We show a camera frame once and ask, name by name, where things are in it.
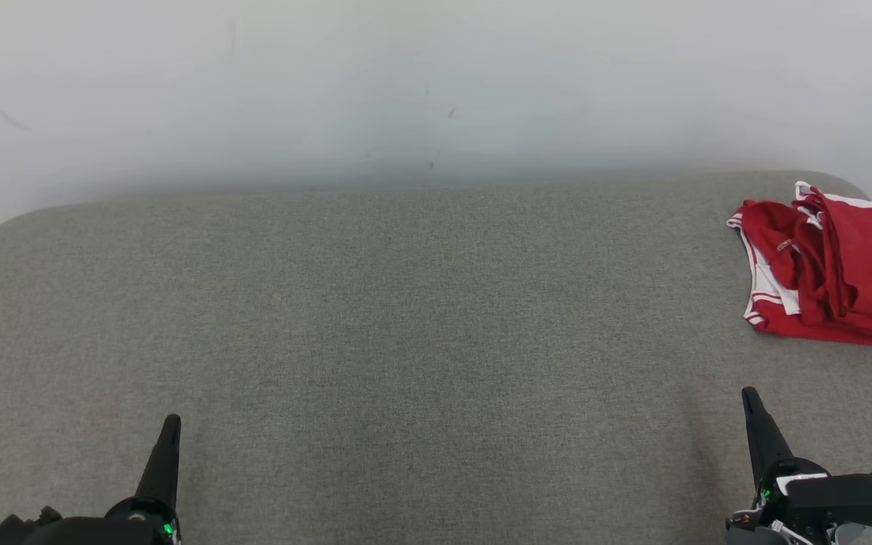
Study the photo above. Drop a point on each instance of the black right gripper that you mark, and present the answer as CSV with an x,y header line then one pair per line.
x,y
845,499

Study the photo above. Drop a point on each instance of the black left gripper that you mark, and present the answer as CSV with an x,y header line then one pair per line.
x,y
88,531

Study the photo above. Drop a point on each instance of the red Bulls jersey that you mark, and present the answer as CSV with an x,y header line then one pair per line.
x,y
773,231

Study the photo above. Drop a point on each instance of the red shorts with white stripes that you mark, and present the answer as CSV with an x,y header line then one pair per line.
x,y
867,250

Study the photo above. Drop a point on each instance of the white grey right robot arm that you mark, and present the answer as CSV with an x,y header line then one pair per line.
x,y
852,538

